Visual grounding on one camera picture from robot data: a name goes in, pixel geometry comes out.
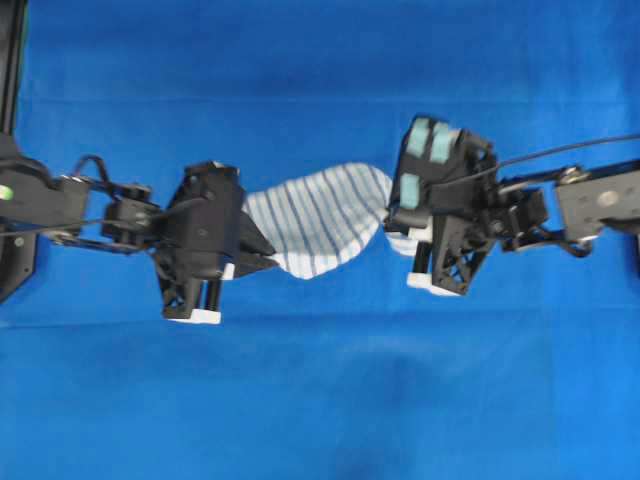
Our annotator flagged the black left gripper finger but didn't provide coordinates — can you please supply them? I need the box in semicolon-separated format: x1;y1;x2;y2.
233;254;279;279
234;210;276;260

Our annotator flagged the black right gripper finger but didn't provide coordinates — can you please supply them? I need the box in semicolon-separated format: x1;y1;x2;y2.
387;232;419;257
383;202;432;235

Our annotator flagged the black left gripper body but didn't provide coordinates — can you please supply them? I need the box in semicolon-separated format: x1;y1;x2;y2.
152;162;246;326

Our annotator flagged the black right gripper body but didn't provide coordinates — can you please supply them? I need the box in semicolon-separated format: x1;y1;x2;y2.
405;134;501;299

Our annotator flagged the white towel with blue stripes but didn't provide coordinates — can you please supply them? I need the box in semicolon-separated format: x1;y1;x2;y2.
243;163;392;280

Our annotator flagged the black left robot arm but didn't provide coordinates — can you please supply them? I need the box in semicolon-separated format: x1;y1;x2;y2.
1;135;277;324

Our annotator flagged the blue table cloth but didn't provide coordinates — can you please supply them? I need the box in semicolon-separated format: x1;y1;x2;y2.
1;1;639;479

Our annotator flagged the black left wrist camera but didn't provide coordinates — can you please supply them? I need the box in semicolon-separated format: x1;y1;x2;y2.
160;162;245;256

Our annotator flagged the black right camera cable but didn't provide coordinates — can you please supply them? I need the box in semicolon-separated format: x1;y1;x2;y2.
449;133;640;186

